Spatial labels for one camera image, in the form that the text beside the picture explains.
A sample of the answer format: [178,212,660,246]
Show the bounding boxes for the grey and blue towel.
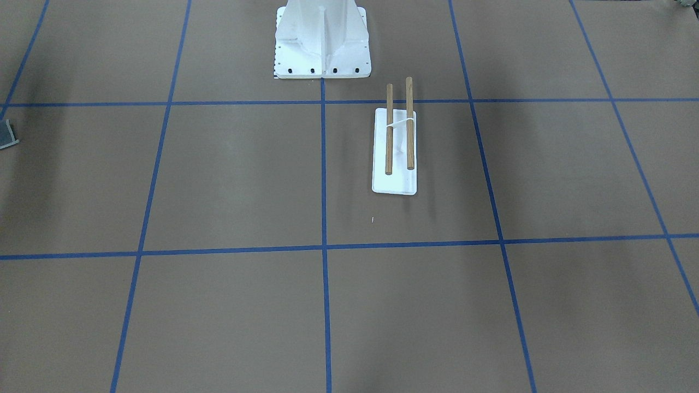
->
[0,119,19,150]

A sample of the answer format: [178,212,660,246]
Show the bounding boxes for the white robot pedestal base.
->
[273,1,372,79]

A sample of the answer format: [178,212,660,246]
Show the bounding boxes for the white towel rack base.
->
[371,108,418,195]

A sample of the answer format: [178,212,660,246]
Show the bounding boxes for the wooden rack rod far side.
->
[405,76,416,171]

